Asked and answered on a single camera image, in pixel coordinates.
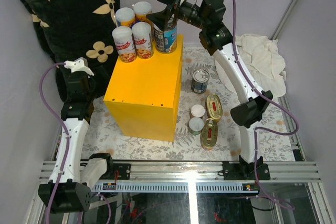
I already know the upper gold oval tin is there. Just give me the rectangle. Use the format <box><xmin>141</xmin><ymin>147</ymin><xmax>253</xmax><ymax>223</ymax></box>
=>
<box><xmin>206</xmin><ymin>93</ymin><xmax>223</xmax><ymax>122</ymax></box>

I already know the lower gold oval tin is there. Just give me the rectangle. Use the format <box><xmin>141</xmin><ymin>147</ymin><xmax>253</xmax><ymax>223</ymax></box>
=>
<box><xmin>201</xmin><ymin>118</ymin><xmax>218</xmax><ymax>151</ymax></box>

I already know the white crumpled cloth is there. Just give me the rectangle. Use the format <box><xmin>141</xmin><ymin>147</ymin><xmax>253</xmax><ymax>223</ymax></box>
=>
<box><xmin>236</xmin><ymin>34</ymin><xmax>286</xmax><ymax>98</ymax></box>

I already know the red white lidded can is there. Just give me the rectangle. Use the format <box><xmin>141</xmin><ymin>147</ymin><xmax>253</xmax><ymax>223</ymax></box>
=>
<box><xmin>112</xmin><ymin>26</ymin><xmax>137</xmax><ymax>63</ymax></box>

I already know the grey lidded small can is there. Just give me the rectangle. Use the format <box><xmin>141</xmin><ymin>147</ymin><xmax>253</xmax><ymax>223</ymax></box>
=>
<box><xmin>188</xmin><ymin>117</ymin><xmax>204</xmax><ymax>135</ymax></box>

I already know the gold oval tin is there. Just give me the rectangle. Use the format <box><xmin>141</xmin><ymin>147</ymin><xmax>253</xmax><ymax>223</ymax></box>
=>
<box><xmin>201</xmin><ymin>118</ymin><xmax>218</xmax><ymax>151</ymax></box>
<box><xmin>206</xmin><ymin>93</ymin><xmax>223</xmax><ymax>122</ymax></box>

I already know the dark round tin can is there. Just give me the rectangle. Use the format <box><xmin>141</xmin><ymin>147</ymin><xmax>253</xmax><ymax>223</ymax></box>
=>
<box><xmin>191</xmin><ymin>69</ymin><xmax>209</xmax><ymax>94</ymax></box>

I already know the yellow wooden shelf box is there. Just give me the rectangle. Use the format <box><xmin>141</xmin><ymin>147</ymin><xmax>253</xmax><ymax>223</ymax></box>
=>
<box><xmin>104</xmin><ymin>34</ymin><xmax>184</xmax><ymax>142</ymax></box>

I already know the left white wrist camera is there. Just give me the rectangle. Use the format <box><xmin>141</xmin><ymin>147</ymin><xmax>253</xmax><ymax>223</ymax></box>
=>
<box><xmin>64</xmin><ymin>57</ymin><xmax>95</xmax><ymax>76</ymax></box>

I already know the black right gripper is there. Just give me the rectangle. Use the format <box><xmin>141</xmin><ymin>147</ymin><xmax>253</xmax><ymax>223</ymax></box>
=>
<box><xmin>146</xmin><ymin>0</ymin><xmax>208</xmax><ymax>32</ymax></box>

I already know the brown can white lid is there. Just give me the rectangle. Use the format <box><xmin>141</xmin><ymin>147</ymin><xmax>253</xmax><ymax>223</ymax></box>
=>
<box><xmin>190</xmin><ymin>104</ymin><xmax>205</xmax><ymax>119</ymax></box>

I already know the aluminium frame rail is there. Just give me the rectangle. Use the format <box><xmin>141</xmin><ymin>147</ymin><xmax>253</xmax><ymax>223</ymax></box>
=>
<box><xmin>39</xmin><ymin>159</ymin><xmax>321</xmax><ymax>193</ymax></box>

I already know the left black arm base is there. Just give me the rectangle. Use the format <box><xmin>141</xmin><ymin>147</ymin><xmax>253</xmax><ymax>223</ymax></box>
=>
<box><xmin>105</xmin><ymin>163</ymin><xmax>131</xmax><ymax>181</ymax></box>

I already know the orange lidded front can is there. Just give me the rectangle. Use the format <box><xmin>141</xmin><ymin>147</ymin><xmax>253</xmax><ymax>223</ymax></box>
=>
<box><xmin>132</xmin><ymin>1</ymin><xmax>154</xmax><ymax>41</ymax></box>

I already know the blue round tin can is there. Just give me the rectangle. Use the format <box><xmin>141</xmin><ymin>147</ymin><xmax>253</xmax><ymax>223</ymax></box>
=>
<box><xmin>153</xmin><ymin>17</ymin><xmax>177</xmax><ymax>54</ymax></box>

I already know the orange blue lidded can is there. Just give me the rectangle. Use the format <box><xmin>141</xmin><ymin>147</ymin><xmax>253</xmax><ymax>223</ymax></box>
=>
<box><xmin>115</xmin><ymin>7</ymin><xmax>136</xmax><ymax>28</ymax></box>

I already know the floral patterned table mat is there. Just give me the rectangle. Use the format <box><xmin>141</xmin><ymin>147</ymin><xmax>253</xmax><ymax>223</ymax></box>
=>
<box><xmin>56</xmin><ymin>46</ymin><xmax>296</xmax><ymax>162</ymax></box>

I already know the black floral plush pillow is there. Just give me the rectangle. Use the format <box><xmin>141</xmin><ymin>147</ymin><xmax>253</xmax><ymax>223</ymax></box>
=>
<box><xmin>20</xmin><ymin>0</ymin><xmax>120</xmax><ymax>97</ymax></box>

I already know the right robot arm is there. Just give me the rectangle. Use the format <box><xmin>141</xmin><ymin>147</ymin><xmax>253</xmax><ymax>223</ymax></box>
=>
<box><xmin>147</xmin><ymin>0</ymin><xmax>273</xmax><ymax>180</ymax></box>

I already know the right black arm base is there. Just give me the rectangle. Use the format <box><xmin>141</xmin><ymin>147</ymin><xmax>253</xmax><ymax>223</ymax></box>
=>
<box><xmin>218</xmin><ymin>156</ymin><xmax>270</xmax><ymax>180</ymax></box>

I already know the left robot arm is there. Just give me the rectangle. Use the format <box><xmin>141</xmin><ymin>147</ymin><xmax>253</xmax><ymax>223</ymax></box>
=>
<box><xmin>38</xmin><ymin>71</ymin><xmax>115</xmax><ymax>215</ymax></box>

